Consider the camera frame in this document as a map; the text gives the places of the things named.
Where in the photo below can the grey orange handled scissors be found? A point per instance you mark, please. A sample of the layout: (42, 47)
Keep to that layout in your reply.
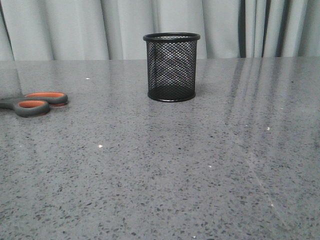
(34, 104)

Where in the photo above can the black mesh pen cup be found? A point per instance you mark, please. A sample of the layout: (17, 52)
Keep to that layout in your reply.
(171, 65)

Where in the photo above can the grey pleated curtain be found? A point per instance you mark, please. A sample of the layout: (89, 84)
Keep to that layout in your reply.
(37, 30)

